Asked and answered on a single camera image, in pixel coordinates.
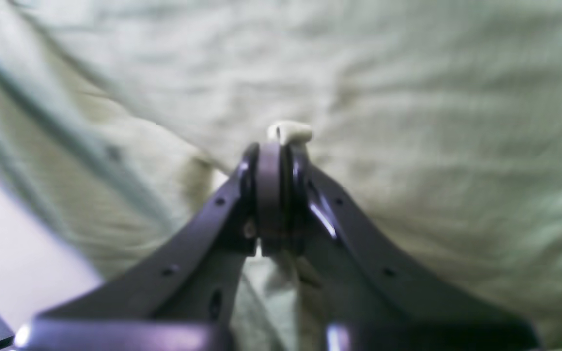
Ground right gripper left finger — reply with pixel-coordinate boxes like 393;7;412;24
14;142;288;351

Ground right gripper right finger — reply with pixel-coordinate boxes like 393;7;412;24
286;146;540;351

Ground olive green T-shirt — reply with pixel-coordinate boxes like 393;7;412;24
0;0;562;351

